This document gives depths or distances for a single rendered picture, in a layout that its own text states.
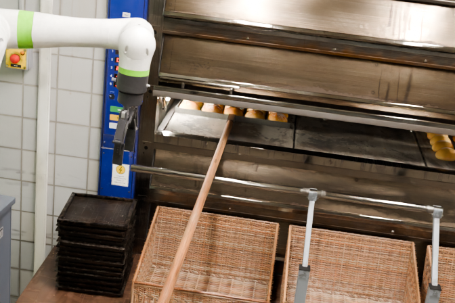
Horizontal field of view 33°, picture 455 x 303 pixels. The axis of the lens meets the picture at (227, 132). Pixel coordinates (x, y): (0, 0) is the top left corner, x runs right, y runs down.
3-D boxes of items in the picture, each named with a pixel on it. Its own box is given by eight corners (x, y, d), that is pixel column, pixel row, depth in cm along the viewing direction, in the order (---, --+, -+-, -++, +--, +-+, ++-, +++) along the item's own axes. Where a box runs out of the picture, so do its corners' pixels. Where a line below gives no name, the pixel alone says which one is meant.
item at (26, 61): (10, 63, 337) (11, 41, 334) (33, 67, 336) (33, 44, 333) (4, 67, 330) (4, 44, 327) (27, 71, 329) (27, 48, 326)
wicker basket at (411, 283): (279, 276, 355) (288, 222, 345) (404, 295, 351) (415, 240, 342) (275, 338, 309) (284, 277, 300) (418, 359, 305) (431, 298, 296)
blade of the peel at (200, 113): (289, 128, 366) (290, 123, 365) (174, 112, 371) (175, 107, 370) (292, 105, 400) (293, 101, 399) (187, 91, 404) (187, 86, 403)
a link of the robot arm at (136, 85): (147, 79, 227) (154, 72, 236) (108, 72, 228) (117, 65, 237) (145, 99, 229) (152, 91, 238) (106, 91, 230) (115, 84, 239)
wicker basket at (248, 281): (152, 258, 359) (156, 203, 349) (273, 276, 355) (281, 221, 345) (126, 315, 313) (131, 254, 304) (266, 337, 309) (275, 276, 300)
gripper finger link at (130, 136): (126, 128, 244) (126, 128, 245) (123, 149, 246) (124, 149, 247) (135, 130, 244) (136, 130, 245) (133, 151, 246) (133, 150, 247)
